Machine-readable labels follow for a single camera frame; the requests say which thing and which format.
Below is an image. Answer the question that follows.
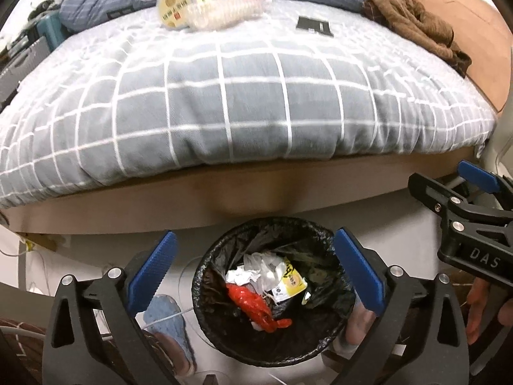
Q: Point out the teal hard suitcase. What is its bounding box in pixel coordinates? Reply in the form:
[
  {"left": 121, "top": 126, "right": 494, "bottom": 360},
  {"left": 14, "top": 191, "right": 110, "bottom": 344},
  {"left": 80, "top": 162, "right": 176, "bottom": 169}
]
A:
[{"left": 36, "top": 11, "right": 72, "bottom": 52}]

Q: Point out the black lined trash bin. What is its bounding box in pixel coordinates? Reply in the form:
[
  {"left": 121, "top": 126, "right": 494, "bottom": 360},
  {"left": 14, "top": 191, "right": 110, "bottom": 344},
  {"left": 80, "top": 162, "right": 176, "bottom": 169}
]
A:
[{"left": 191, "top": 217, "right": 357, "bottom": 368}]

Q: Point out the blue sock foot left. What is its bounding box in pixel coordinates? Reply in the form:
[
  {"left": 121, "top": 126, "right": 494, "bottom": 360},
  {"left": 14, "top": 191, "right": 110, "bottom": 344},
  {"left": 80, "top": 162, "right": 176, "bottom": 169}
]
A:
[{"left": 143, "top": 295, "right": 196, "bottom": 377}]

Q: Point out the person's right hand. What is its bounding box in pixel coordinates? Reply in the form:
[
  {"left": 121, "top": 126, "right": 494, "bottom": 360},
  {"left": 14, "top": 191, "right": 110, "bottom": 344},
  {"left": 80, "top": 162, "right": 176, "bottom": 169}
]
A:
[{"left": 464, "top": 278, "right": 513, "bottom": 345}]

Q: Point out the wooden headboard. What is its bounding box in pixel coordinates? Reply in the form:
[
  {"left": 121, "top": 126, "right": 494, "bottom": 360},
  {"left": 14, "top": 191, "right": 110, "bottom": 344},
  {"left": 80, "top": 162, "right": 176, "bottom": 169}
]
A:
[{"left": 419, "top": 0, "right": 512, "bottom": 112}]

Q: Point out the grey hard suitcase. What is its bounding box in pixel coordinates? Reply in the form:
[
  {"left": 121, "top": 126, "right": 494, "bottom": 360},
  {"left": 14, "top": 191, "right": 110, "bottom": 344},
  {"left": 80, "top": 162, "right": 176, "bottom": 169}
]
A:
[{"left": 0, "top": 37, "right": 50, "bottom": 110}]

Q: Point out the yellow white snack wrapper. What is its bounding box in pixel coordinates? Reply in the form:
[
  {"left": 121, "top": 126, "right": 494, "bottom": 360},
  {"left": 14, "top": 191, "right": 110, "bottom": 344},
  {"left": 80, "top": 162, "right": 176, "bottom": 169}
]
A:
[{"left": 271, "top": 259, "right": 308, "bottom": 304}]

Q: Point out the brown fleece garment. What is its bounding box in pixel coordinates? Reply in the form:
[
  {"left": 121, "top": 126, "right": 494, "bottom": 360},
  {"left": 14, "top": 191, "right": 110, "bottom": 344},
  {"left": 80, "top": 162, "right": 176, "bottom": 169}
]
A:
[{"left": 363, "top": 0, "right": 472, "bottom": 77}]

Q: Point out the black foil pouch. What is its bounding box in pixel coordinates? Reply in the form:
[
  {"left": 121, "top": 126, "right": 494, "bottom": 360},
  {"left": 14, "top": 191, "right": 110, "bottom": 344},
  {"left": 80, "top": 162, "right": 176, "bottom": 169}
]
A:
[{"left": 296, "top": 17, "right": 333, "bottom": 37}]

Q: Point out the white tissue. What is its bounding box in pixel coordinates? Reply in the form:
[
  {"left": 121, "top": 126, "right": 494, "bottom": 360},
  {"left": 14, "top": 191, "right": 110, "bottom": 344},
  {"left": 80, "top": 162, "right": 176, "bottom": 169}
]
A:
[{"left": 224, "top": 252, "right": 287, "bottom": 294}]

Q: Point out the sock foot right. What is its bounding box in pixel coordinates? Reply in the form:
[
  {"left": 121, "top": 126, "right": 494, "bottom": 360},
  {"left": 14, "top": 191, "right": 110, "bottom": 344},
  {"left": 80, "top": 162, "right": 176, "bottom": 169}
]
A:
[{"left": 332, "top": 301, "right": 376, "bottom": 359}]

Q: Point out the yellow round food tub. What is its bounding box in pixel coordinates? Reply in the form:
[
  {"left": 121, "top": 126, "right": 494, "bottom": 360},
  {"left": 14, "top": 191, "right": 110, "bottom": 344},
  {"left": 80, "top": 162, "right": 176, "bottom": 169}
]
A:
[{"left": 156, "top": 0, "right": 209, "bottom": 29}]

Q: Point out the dark clutter pile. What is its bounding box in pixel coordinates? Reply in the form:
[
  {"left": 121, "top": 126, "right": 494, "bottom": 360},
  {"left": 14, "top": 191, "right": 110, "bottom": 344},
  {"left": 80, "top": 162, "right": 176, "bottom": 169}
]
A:
[{"left": 1, "top": 0, "right": 61, "bottom": 61}]

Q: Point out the grey checked bed sheet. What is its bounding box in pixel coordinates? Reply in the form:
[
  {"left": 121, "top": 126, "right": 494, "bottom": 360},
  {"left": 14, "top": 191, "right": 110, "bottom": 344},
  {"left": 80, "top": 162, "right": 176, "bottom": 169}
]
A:
[{"left": 1, "top": 0, "right": 496, "bottom": 208}]

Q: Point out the red plastic bag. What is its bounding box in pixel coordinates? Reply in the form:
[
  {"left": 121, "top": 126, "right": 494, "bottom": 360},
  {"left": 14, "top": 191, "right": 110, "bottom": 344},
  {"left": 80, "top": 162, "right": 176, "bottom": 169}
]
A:
[{"left": 226, "top": 283, "right": 292, "bottom": 333}]

